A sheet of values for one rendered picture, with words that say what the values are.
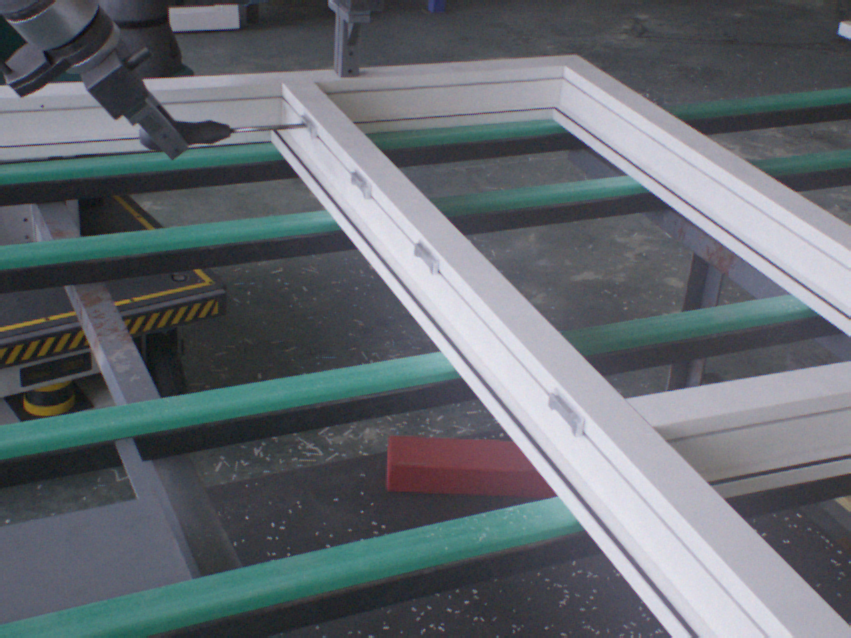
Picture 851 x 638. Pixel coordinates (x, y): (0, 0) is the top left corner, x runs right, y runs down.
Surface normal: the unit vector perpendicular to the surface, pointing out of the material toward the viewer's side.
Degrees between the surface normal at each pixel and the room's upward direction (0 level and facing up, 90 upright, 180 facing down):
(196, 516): 0
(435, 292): 90
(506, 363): 90
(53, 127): 90
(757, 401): 0
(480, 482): 90
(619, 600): 0
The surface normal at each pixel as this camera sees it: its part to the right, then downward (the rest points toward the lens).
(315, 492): 0.07, -0.88
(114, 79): 0.37, 0.58
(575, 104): -0.92, 0.12
